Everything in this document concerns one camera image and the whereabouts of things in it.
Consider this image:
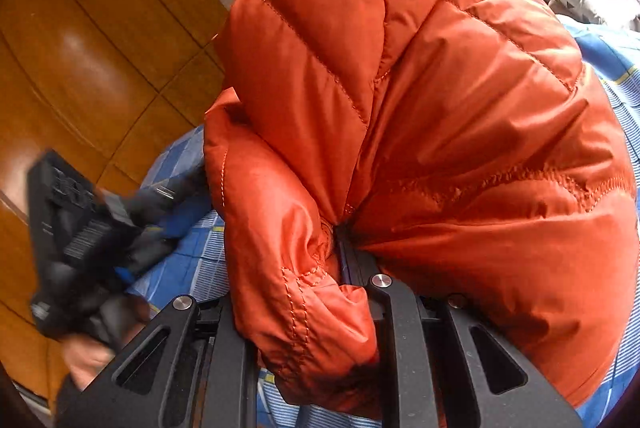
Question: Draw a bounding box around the blue plaid bed sheet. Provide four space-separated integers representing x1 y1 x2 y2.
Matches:
134 17 639 427

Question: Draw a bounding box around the person's left hand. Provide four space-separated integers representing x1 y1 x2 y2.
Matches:
61 334 114 391

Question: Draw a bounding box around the orange quilted down jacket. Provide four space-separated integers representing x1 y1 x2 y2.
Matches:
204 0 639 417

